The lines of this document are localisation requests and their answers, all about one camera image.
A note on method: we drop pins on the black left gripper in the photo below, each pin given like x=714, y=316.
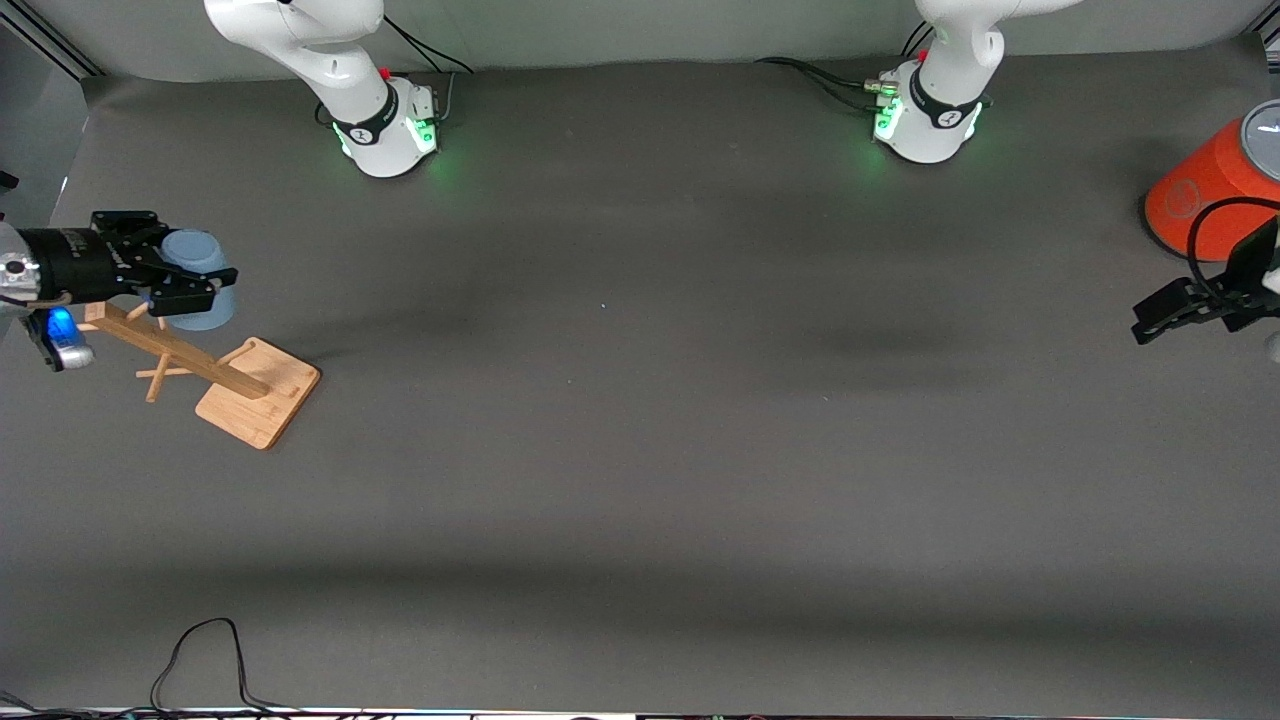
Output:
x=1236, y=283

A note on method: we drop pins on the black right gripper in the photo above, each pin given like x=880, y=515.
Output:
x=68, y=266

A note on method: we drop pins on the light blue plastic cup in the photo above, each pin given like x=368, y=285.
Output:
x=215, y=300

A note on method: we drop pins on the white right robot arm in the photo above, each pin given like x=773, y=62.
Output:
x=300, y=40

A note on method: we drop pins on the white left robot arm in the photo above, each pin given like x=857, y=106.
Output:
x=945, y=110

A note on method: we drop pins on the wooden cup rack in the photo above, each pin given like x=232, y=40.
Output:
x=255, y=395

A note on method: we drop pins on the orange cylindrical canister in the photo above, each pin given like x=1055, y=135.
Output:
x=1215, y=185

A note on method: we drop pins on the aluminium frame profile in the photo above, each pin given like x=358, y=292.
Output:
x=55, y=45

